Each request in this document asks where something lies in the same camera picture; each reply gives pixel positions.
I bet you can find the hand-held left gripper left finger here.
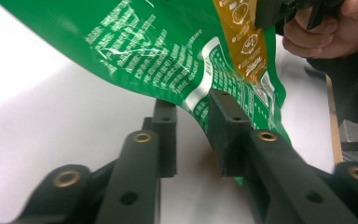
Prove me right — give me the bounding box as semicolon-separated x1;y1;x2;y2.
94;98;179;224

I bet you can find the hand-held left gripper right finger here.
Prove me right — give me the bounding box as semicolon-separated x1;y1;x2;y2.
207;87;358;224

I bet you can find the green food pouch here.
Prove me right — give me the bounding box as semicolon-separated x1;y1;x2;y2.
0;0;293;187

